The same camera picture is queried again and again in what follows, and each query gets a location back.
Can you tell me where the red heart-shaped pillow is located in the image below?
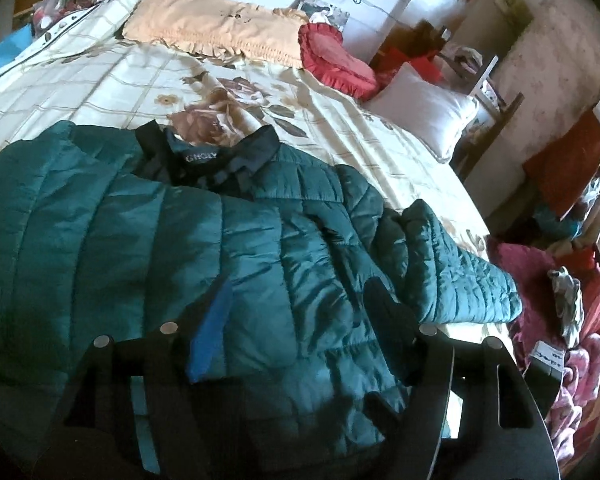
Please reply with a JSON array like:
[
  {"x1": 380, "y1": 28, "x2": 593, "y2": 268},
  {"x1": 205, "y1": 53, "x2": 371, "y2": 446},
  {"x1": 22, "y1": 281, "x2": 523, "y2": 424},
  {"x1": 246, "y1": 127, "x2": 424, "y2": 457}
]
[{"x1": 299, "y1": 22, "x2": 381, "y2": 101}]

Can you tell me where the white pillow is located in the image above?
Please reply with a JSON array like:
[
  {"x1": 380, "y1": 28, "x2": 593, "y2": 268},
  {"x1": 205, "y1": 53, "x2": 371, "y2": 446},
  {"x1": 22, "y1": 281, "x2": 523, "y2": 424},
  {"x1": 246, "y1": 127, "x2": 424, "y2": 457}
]
[{"x1": 365, "y1": 62, "x2": 481, "y2": 163}]

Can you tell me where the peach frilled pillow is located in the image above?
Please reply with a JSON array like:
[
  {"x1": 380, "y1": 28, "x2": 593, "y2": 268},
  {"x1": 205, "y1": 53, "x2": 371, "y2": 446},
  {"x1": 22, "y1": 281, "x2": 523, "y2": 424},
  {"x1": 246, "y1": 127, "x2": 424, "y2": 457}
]
[{"x1": 122, "y1": 0, "x2": 311, "y2": 68}]

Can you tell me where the red cloth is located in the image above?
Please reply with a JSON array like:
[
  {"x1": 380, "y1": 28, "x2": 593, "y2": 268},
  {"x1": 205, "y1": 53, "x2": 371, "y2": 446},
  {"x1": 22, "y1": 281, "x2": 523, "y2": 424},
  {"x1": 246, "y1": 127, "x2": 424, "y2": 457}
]
[{"x1": 380, "y1": 45, "x2": 446, "y2": 86}]

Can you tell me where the floral bed sheet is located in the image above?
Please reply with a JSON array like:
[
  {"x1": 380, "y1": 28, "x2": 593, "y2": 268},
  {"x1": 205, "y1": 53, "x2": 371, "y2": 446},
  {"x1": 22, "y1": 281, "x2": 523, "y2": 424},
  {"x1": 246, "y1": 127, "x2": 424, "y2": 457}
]
[{"x1": 0, "y1": 0, "x2": 511, "y2": 351}]

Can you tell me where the green puffer jacket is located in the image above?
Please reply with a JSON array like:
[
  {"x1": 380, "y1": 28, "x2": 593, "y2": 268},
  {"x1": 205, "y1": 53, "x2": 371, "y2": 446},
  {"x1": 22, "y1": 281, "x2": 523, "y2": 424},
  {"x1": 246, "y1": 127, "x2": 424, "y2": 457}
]
[{"x1": 0, "y1": 120, "x2": 523, "y2": 480}]

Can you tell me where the red cushion panel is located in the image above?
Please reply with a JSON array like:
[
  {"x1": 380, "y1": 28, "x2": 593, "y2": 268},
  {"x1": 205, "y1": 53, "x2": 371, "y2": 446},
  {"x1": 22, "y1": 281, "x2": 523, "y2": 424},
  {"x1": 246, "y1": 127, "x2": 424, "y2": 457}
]
[{"x1": 522, "y1": 107, "x2": 600, "y2": 218}]

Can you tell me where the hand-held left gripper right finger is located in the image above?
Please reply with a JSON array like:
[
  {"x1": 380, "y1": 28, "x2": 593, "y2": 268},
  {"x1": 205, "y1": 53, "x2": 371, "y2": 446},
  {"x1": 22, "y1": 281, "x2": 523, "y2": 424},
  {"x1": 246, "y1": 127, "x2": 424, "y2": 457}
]
[{"x1": 362, "y1": 276, "x2": 571, "y2": 480}]

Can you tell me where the wooden chair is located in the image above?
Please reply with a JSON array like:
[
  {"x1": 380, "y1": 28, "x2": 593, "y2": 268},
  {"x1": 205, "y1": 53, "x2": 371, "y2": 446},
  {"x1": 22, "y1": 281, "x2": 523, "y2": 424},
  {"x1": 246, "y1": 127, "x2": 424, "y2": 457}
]
[{"x1": 450, "y1": 54, "x2": 526, "y2": 181}]

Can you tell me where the blue cloth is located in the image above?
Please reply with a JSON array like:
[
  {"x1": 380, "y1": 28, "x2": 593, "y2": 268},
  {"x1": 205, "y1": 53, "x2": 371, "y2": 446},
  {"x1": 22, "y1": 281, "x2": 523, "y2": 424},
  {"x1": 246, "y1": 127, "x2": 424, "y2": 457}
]
[{"x1": 0, "y1": 25, "x2": 33, "y2": 80}]

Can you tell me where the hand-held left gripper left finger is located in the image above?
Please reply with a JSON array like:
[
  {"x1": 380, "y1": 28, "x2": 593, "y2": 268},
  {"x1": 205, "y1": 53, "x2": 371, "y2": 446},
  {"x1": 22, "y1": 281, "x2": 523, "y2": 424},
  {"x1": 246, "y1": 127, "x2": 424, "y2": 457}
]
[{"x1": 45, "y1": 277, "x2": 241, "y2": 480}]

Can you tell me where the photo wall poster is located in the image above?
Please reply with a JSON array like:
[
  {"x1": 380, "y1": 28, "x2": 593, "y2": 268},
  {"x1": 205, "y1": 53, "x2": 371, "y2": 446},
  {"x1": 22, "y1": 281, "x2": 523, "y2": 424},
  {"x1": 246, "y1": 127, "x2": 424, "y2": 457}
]
[{"x1": 295, "y1": 0, "x2": 351, "y2": 28}]

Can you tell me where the pink patterned blanket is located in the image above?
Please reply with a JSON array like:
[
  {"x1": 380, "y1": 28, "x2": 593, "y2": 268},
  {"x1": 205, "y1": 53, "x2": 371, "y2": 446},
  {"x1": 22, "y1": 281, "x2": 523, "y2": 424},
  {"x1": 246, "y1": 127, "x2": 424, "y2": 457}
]
[{"x1": 487, "y1": 242, "x2": 600, "y2": 461}]

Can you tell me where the grey crumpled cloth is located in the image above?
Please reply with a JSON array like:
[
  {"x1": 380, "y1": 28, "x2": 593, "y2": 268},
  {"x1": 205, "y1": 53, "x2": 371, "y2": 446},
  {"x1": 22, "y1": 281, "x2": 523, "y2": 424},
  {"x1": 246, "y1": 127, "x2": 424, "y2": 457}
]
[{"x1": 547, "y1": 267, "x2": 586, "y2": 348}]

